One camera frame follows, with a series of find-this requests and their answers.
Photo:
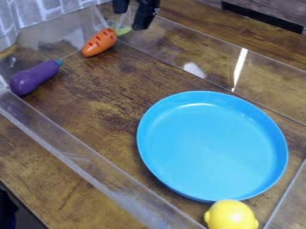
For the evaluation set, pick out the orange toy carrot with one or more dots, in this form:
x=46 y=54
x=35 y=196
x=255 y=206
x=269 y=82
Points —
x=103 y=41

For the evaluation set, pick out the clear acrylic enclosure wall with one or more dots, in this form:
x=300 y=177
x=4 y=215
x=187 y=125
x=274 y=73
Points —
x=68 y=157

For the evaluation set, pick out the purple toy eggplant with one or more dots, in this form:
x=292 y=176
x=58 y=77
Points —
x=26 y=81

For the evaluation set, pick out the blue round tray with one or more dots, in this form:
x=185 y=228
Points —
x=211 y=146

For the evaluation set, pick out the yellow toy lemon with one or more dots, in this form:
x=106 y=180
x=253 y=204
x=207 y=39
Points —
x=230 y=214

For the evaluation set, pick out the white grey curtain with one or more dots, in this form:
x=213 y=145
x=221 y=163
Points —
x=22 y=13

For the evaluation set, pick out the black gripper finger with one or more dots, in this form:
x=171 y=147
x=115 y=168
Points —
x=147 y=10
x=120 y=6

